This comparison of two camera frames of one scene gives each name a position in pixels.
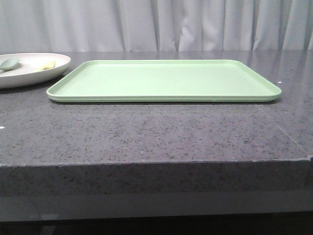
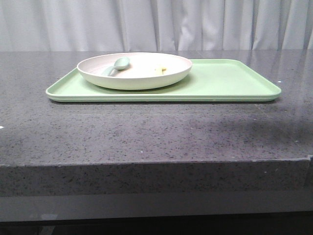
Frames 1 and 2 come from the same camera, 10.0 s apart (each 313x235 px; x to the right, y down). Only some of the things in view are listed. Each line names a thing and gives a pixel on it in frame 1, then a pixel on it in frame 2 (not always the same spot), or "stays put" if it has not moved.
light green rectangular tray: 163,81 stays put
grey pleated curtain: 103,26 stays put
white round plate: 24,73 → 145,71
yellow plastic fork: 50,65 → 160,71
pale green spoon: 11,63 → 120,63
